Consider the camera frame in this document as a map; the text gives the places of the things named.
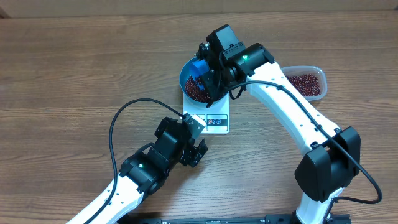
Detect blue plastic measuring scoop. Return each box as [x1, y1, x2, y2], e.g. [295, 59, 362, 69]
[189, 59, 209, 90]

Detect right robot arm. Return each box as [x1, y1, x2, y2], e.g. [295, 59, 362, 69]
[193, 24, 361, 223]

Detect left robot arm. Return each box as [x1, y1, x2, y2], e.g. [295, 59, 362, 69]
[69, 114, 208, 223]

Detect red beans in bowl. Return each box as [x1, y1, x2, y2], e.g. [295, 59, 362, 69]
[183, 76, 210, 103]

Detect teal round bowl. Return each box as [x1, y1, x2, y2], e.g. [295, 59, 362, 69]
[180, 58, 229, 112]

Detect white digital kitchen scale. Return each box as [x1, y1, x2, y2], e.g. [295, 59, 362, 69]
[183, 94, 230, 134]

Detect red adzuki beans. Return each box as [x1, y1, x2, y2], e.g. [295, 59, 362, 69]
[287, 73, 321, 96]

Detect clear plastic food container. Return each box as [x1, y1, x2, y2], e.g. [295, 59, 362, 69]
[282, 65, 328, 101]

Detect left black camera cable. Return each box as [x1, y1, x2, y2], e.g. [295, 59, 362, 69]
[83, 98, 187, 224]

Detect black camera cable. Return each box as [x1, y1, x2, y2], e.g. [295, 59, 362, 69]
[83, 98, 187, 224]
[205, 80, 382, 224]

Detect right black camera cable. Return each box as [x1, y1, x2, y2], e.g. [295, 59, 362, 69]
[205, 80, 382, 224]

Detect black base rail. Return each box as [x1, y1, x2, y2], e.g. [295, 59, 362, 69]
[118, 212, 352, 224]

